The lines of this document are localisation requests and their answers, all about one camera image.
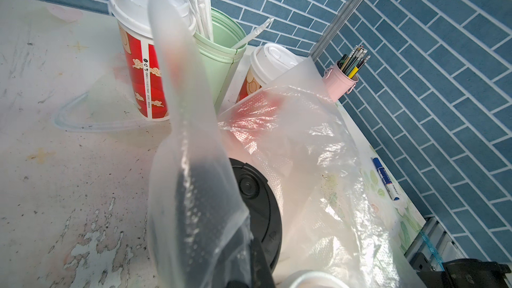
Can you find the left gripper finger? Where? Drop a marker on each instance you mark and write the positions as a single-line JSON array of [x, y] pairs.
[[261, 276]]

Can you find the clear plastic carrier bag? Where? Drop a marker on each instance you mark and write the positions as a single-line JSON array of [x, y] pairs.
[[198, 226]]

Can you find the pink pen holder cup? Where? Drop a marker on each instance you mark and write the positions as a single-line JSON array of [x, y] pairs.
[[337, 83]]

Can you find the green straw holder cup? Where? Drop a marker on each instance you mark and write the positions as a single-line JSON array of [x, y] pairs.
[[220, 59]]

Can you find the blue marker pen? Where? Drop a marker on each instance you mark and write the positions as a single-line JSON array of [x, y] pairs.
[[391, 189]]

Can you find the orange cup white lid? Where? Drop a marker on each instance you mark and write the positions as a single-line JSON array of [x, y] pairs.
[[312, 279]]

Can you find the red cup white lid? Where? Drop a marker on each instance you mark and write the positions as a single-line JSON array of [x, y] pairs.
[[140, 53], [267, 63]]

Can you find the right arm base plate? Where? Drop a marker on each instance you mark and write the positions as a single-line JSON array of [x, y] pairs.
[[462, 273]]

